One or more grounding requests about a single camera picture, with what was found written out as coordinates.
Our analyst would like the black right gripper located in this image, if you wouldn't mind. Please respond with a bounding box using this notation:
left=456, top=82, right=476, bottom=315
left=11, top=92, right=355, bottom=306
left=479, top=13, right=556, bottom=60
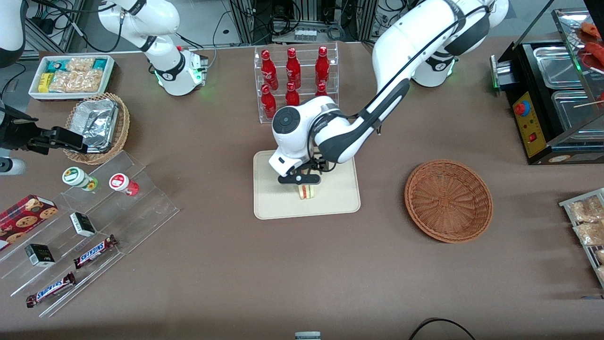
left=0, top=106, right=89, bottom=155

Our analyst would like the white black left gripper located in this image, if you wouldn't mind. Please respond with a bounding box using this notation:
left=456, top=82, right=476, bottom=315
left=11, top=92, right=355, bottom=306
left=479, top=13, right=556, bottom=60
left=268, top=151, right=322, bottom=192

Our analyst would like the beige plastic tray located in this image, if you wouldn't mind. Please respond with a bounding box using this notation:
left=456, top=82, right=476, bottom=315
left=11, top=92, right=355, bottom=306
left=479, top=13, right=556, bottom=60
left=253, top=150, right=361, bottom=221

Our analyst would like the aluminium foil tray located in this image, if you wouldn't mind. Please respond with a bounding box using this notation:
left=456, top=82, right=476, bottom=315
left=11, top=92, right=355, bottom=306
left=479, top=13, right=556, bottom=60
left=71, top=99, right=119, bottom=153

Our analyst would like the light wicker basket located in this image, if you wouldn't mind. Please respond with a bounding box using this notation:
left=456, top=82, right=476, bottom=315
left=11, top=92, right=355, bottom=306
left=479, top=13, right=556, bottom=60
left=63, top=93, right=131, bottom=165

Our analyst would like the brown round wicker basket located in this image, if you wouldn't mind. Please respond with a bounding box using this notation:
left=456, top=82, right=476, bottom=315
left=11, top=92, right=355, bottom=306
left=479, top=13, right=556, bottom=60
left=404, top=160, right=494, bottom=244

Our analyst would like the green lid cup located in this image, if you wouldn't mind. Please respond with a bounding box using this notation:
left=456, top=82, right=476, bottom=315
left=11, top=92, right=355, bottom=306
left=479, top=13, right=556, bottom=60
left=62, top=166, right=99, bottom=192

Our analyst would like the white snack bin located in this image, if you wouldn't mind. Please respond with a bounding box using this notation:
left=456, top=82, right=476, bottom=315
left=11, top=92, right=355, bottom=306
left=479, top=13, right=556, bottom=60
left=28, top=54, right=117, bottom=101

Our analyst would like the clear bag of puffed snacks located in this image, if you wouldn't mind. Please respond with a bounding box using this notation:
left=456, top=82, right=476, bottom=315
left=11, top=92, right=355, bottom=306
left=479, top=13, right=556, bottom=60
left=49, top=70, right=103, bottom=94
left=66, top=57, right=96, bottom=72

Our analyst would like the white grey cylinder part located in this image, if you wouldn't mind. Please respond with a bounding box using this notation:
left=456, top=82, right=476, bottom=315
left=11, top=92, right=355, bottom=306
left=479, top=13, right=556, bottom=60
left=0, top=158, right=27, bottom=176

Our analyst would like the red lid cup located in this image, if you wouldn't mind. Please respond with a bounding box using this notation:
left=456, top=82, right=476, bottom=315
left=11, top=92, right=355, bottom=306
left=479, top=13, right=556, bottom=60
left=109, top=173, right=140, bottom=197

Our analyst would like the clear acrylic bottle rack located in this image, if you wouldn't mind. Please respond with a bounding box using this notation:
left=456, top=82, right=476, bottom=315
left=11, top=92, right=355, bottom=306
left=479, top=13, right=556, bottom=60
left=254, top=42, right=340, bottom=125

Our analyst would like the small black box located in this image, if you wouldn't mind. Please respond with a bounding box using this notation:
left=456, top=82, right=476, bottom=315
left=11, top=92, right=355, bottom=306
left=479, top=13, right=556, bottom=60
left=69, top=212, right=97, bottom=238
left=24, top=244, right=56, bottom=268

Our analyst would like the red cookie box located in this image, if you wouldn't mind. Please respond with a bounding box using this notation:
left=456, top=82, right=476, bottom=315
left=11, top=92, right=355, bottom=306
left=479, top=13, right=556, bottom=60
left=0, top=194, right=59, bottom=251

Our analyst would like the clear acrylic stepped display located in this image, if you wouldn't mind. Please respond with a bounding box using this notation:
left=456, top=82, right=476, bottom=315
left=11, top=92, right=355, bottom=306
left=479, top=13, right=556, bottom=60
left=0, top=150, right=180, bottom=318

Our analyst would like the snickers chocolate bar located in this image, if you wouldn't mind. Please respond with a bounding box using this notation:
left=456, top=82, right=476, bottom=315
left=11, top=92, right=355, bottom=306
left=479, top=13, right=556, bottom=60
left=25, top=272, right=77, bottom=308
left=73, top=234, right=119, bottom=270

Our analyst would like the black food warmer machine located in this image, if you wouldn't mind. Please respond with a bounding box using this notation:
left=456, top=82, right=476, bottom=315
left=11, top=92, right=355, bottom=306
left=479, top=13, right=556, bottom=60
left=490, top=7, right=604, bottom=166

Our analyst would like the steel warmer pan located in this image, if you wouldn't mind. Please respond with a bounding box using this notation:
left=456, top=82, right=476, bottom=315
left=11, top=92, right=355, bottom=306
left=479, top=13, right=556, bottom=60
left=533, top=46, right=585, bottom=90
left=551, top=89, right=604, bottom=143

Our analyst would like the aluminium frame cart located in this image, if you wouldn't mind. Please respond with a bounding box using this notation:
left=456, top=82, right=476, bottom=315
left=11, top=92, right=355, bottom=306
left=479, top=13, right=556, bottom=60
left=230, top=0, right=379, bottom=44

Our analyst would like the black cable loop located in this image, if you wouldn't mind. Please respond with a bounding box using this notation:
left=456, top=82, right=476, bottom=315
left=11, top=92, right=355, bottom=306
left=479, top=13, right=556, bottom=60
left=408, top=317, right=478, bottom=340

